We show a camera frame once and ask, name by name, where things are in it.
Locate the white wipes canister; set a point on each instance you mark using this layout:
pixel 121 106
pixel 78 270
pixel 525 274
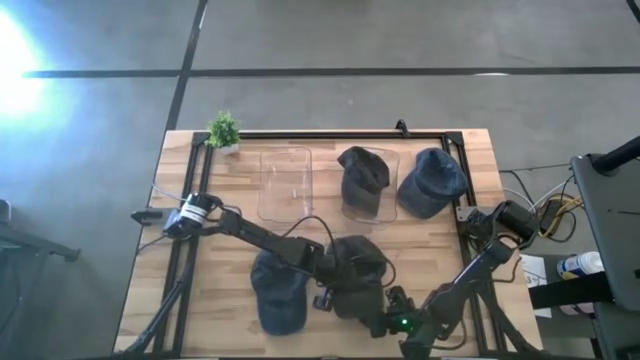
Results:
pixel 580 265

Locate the black cap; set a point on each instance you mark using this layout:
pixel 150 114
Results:
pixel 365 255
pixel 362 175

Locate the black tube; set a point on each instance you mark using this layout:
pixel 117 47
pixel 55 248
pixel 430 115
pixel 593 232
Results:
pixel 617 157

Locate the black aluminium table frame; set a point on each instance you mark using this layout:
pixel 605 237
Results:
pixel 325 135

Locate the small green potted plant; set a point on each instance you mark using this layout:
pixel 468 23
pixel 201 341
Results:
pixel 223 131

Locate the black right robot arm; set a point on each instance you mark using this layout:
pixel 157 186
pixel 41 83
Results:
pixel 450 295

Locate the faded blue denim cap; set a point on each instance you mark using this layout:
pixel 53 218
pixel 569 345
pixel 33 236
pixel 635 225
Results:
pixel 432 182

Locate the black clamp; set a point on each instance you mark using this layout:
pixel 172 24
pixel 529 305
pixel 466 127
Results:
pixel 401 127

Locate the grey equipment cart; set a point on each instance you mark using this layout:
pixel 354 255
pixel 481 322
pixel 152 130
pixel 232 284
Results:
pixel 615 225

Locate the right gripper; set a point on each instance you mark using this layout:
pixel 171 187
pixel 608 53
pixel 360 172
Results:
pixel 400 310

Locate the dark blue cap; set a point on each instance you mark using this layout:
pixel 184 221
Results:
pixel 280 300

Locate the black tripod stand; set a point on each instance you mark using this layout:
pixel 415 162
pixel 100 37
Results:
pixel 50 248

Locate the clear plastic bin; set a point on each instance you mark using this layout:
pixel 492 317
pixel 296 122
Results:
pixel 285 200
pixel 394 200

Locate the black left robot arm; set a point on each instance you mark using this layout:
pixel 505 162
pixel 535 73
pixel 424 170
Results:
pixel 270 242

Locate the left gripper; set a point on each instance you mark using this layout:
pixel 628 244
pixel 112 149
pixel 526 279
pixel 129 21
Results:
pixel 335 270

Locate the white paper sheet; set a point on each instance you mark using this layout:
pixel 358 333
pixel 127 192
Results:
pixel 535 275

